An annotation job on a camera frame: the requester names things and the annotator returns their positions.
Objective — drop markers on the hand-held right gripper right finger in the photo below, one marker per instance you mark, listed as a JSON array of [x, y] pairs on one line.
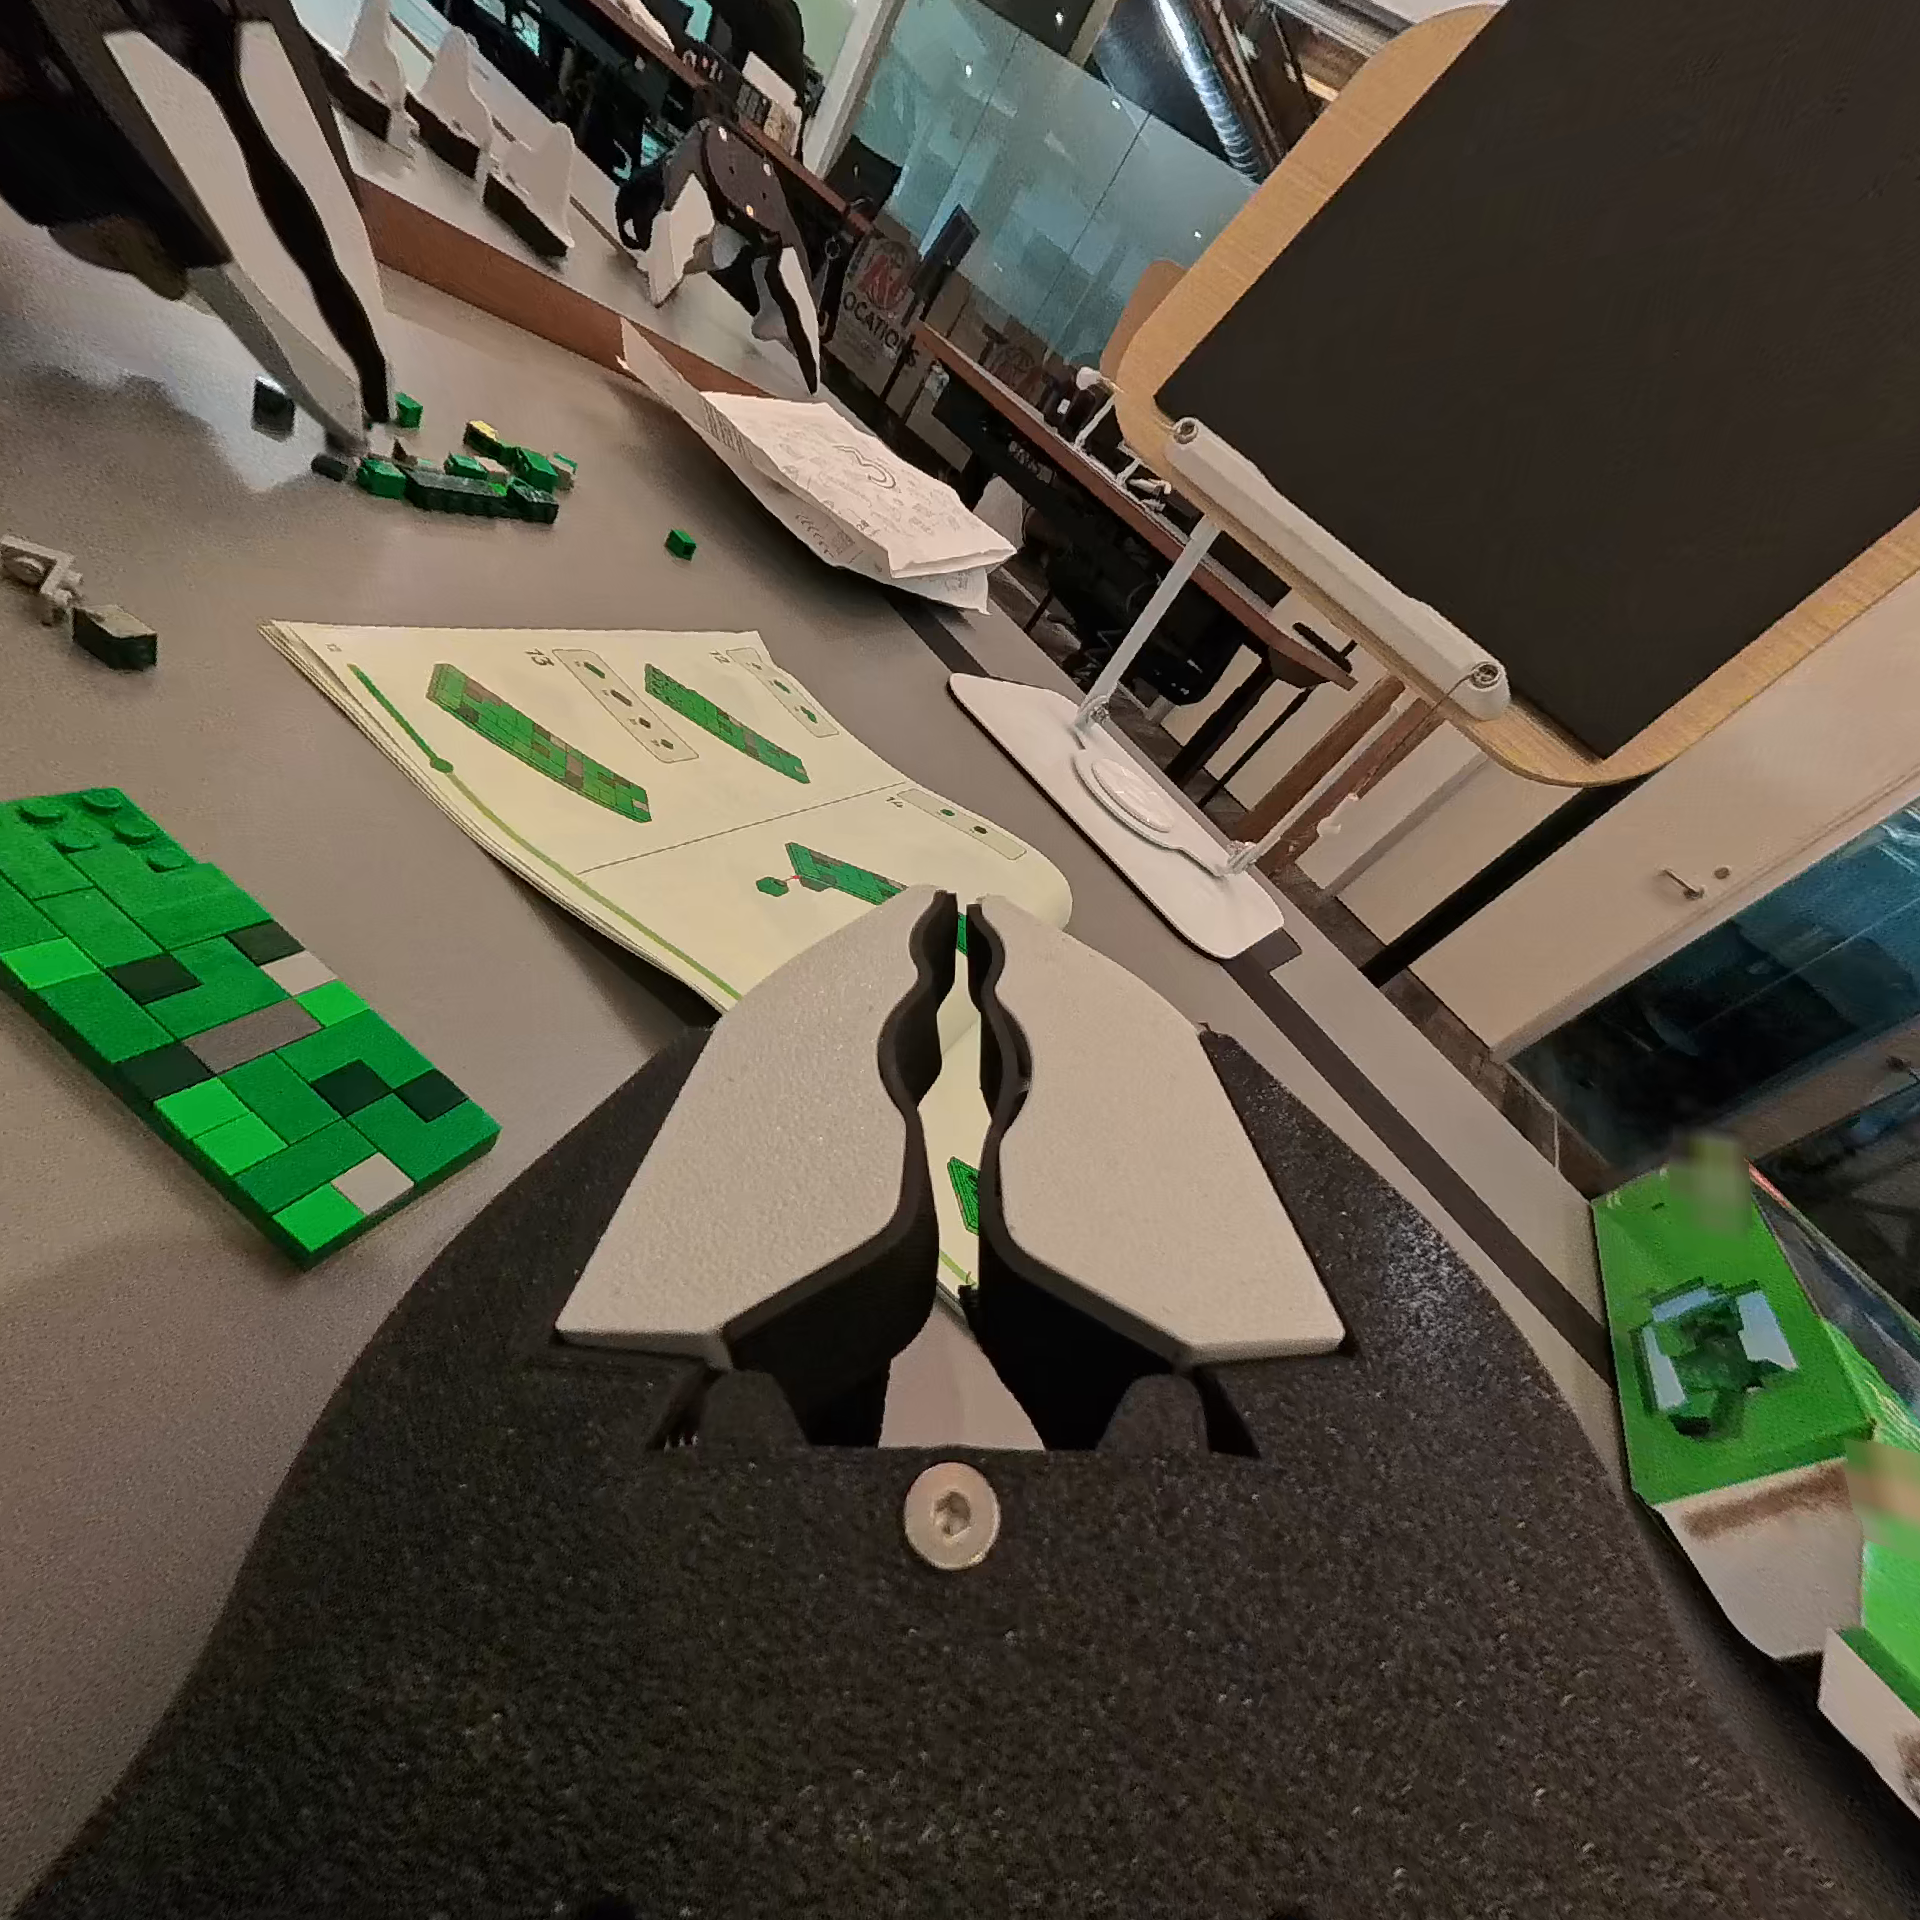
[[1155, 1185]]

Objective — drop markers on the pile of small green bricks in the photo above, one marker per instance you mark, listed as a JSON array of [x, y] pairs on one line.
[[480, 489]]

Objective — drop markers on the brown wooden board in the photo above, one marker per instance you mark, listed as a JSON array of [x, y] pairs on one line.
[[510, 284]]

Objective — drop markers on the black pole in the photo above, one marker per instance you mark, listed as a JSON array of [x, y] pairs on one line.
[[1501, 878]]

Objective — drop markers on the brown wooden post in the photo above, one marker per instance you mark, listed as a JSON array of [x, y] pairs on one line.
[[1343, 781]]

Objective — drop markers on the black white clamp device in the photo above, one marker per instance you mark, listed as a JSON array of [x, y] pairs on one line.
[[734, 224]]

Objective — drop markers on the dark green brick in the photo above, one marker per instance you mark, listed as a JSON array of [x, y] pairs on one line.
[[116, 638]]

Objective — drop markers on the row of white printed parts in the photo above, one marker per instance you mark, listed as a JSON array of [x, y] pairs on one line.
[[450, 113]]

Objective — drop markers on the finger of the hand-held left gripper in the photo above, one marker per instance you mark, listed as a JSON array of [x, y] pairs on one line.
[[322, 164], [224, 224]]

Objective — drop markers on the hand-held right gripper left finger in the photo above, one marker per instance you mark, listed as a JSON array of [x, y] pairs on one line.
[[751, 1170]]

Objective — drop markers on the building instruction booklet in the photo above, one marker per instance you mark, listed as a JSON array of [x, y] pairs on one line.
[[721, 840]]

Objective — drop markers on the green studded plate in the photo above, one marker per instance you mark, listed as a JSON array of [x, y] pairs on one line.
[[224, 1035]]

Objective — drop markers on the green cardboard toy box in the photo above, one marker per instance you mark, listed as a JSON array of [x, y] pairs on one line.
[[1724, 1351]]

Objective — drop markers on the white paper bag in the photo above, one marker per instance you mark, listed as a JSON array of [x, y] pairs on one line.
[[854, 494]]

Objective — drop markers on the white bracket piece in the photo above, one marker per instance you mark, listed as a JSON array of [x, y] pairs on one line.
[[38, 570]]

